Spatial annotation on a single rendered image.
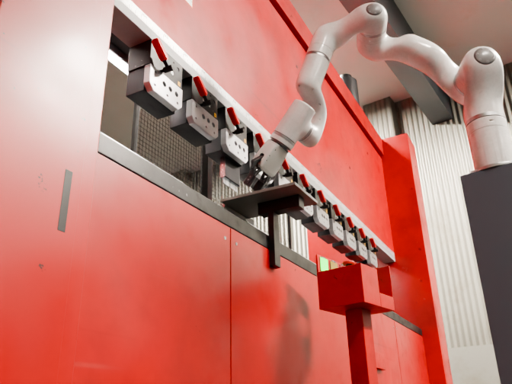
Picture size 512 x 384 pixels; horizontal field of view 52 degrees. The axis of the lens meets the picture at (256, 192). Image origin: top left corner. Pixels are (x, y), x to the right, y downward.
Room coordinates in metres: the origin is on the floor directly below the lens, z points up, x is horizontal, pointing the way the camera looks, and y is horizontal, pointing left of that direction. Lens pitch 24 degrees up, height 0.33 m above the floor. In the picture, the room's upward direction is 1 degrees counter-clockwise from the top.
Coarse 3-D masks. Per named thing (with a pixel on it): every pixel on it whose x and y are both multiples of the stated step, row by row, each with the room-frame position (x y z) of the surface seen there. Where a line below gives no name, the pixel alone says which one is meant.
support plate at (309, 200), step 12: (252, 192) 1.51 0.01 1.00; (264, 192) 1.50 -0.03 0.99; (276, 192) 1.50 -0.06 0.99; (288, 192) 1.50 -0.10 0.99; (300, 192) 1.50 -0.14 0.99; (228, 204) 1.59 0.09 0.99; (240, 204) 1.59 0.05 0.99; (252, 204) 1.59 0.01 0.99; (312, 204) 1.61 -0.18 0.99; (252, 216) 1.70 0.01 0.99
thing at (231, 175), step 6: (222, 162) 1.61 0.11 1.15; (228, 162) 1.62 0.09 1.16; (222, 168) 1.61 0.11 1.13; (228, 168) 1.62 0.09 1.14; (234, 168) 1.66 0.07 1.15; (222, 174) 1.61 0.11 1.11; (228, 174) 1.62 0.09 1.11; (234, 174) 1.66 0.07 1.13; (222, 180) 1.61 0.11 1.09; (228, 180) 1.64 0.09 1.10; (234, 180) 1.66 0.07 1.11; (228, 186) 1.64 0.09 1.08; (234, 186) 1.68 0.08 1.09
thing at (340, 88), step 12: (276, 0) 1.92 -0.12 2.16; (288, 0) 2.05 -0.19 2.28; (288, 12) 2.04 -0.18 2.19; (288, 24) 2.09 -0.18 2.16; (300, 24) 2.17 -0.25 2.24; (300, 36) 2.17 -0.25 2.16; (336, 72) 2.65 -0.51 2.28; (336, 84) 2.63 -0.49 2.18; (348, 96) 2.84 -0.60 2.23; (348, 108) 2.87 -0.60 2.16; (360, 108) 3.07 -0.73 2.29; (360, 120) 3.04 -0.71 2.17; (372, 132) 3.28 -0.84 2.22; (372, 144) 3.35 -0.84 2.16
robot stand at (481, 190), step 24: (504, 168) 1.36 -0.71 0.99; (480, 192) 1.41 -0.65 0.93; (504, 192) 1.37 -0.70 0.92; (480, 216) 1.41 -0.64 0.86; (504, 216) 1.38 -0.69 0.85; (480, 240) 1.42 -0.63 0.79; (504, 240) 1.39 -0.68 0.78; (480, 264) 1.43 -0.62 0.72; (504, 264) 1.39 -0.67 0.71; (504, 288) 1.40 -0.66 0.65; (504, 312) 1.41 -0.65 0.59; (504, 336) 1.41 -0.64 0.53; (504, 360) 1.42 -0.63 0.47
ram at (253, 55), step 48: (144, 0) 1.16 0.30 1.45; (240, 0) 1.65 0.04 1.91; (192, 48) 1.37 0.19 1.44; (240, 48) 1.65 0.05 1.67; (288, 48) 2.07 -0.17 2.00; (240, 96) 1.64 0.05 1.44; (288, 96) 2.04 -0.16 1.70; (336, 96) 2.68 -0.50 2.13; (336, 144) 2.60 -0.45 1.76; (336, 192) 2.53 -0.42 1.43; (384, 192) 3.49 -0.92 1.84; (384, 240) 3.33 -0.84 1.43
